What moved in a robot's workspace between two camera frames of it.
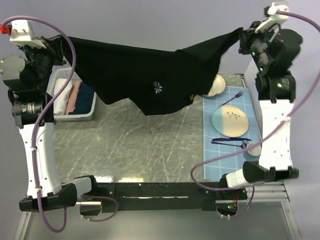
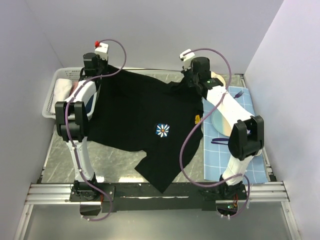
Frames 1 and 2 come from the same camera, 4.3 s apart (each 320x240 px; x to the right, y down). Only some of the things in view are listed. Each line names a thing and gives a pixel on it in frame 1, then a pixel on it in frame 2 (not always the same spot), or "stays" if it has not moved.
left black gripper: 48,51 -> 105,62
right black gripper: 248,35 -> 185,73
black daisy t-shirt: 150,82 -> 136,112
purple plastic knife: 228,139 stays
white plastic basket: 64,73 stays
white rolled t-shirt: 60,104 stays
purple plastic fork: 237,96 stays
